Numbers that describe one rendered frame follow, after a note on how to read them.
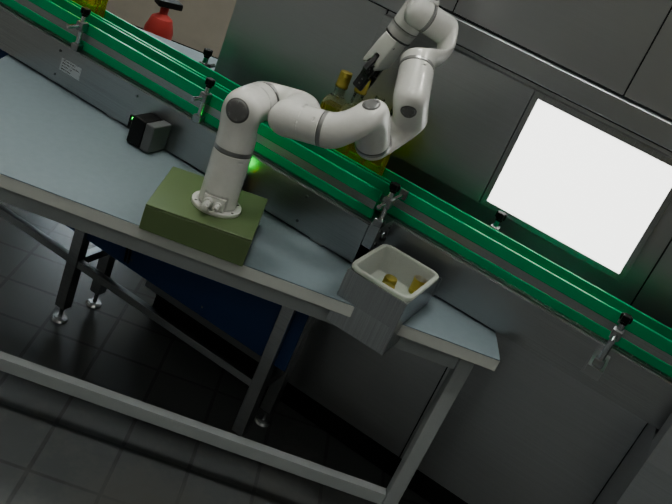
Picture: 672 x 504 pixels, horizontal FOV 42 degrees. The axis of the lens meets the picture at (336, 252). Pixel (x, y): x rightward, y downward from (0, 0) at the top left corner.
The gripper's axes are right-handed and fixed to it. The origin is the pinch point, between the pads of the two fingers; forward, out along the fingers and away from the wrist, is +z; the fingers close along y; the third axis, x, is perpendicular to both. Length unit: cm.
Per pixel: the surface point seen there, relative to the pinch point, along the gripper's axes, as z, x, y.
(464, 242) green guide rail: 12, 49, 3
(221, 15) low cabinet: 131, -183, -262
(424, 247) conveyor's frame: 19.9, 42.5, 5.4
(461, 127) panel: -5.0, 26.0, -12.5
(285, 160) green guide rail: 26.7, -0.1, 13.5
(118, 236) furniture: 53, -10, 54
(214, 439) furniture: 91, 39, 37
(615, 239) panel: -11, 76, -13
